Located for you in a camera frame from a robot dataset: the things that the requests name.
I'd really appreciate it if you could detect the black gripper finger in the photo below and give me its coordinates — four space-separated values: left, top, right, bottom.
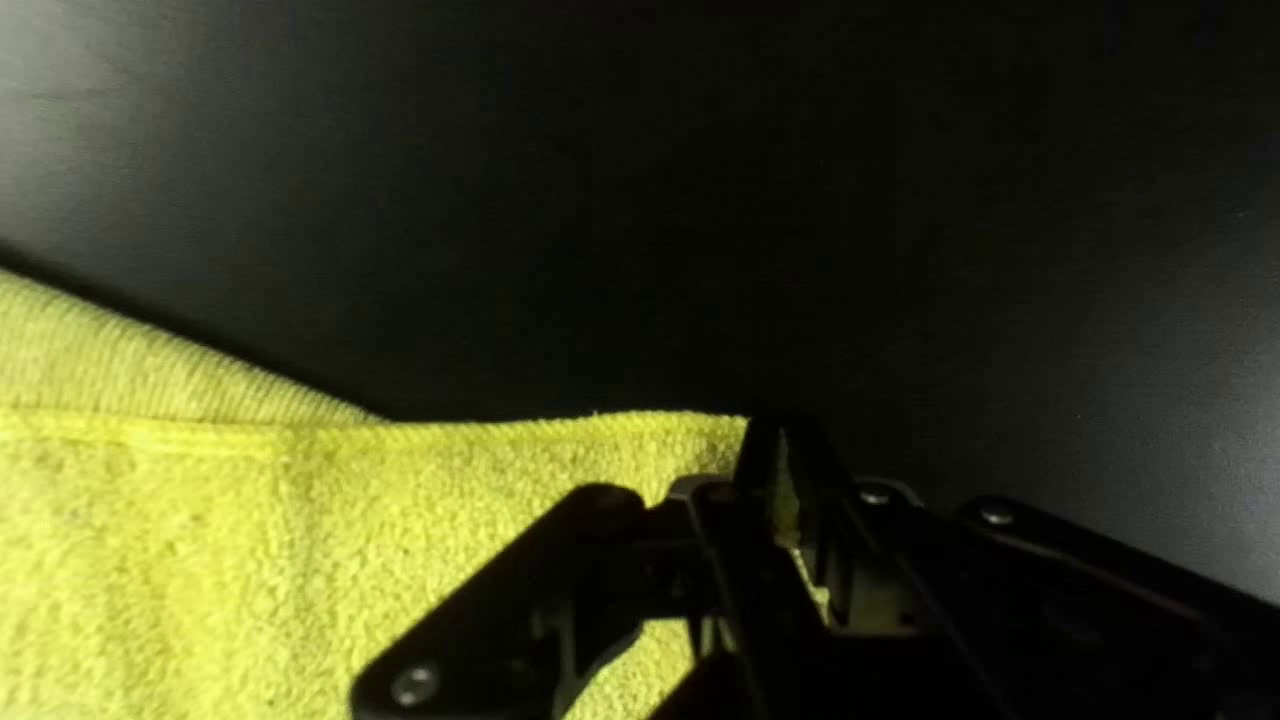
732 415 852 626

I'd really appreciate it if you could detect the yellow microfiber towel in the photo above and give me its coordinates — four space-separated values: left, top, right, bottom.
0 272 743 720

